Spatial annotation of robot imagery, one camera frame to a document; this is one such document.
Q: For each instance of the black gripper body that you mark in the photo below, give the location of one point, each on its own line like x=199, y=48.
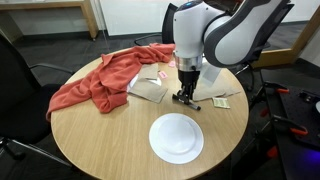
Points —
x=188, y=78

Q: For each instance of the black and gray marker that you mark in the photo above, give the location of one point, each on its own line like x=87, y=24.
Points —
x=196, y=107

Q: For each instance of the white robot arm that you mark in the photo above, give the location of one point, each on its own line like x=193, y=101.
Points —
x=190, y=30

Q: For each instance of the pink sweetener packet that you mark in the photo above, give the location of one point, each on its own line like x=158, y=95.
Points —
x=162, y=74
x=171, y=64

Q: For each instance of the pale yellow packet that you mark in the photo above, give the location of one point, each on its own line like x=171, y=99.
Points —
x=220, y=103

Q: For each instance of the large brown paper napkin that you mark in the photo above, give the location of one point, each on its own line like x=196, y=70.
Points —
x=148, y=90

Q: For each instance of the small brown paper napkin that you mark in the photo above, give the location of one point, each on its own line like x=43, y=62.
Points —
x=149, y=71

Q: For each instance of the large white plate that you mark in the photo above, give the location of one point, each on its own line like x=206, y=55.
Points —
x=176, y=138

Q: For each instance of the black mesh office chair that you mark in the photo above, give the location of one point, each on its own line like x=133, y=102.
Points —
x=265, y=48
x=166, y=30

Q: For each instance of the orange fleece cloth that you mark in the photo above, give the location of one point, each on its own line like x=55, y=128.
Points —
x=110, y=80

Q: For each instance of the black perforated mounting board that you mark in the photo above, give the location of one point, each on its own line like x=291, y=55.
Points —
x=296, y=106

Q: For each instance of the wooden desk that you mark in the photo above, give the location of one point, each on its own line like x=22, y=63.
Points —
x=88, y=16

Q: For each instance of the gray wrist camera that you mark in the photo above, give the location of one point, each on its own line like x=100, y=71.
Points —
x=210, y=72

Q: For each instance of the wooden door frame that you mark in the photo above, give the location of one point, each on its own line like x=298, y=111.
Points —
x=283, y=55

